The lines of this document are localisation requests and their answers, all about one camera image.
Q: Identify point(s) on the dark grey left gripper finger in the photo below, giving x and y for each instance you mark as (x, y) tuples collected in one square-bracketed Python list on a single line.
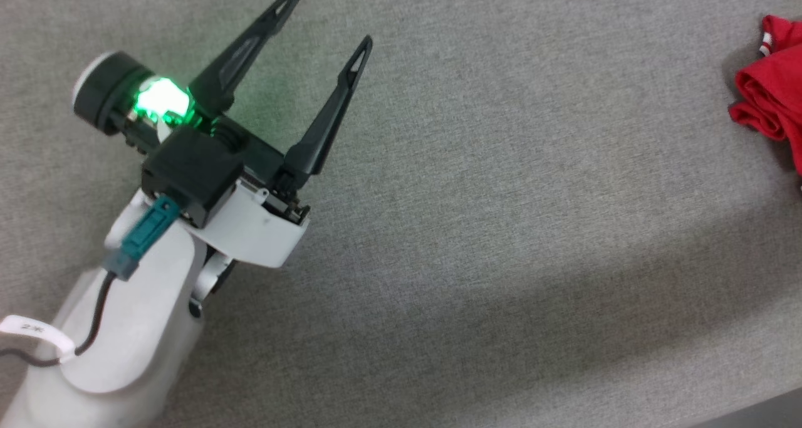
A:
[(250, 52), (329, 118)]

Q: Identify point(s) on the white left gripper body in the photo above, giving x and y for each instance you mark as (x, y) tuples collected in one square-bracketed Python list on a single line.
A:
[(257, 227)]

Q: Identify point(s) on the red basketball jersey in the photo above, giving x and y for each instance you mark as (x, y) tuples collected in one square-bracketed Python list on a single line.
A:
[(774, 96)]

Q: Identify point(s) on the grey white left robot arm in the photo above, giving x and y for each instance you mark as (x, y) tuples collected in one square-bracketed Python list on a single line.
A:
[(138, 340)]

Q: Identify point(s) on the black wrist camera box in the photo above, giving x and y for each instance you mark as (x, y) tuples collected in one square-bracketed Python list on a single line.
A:
[(194, 171)]

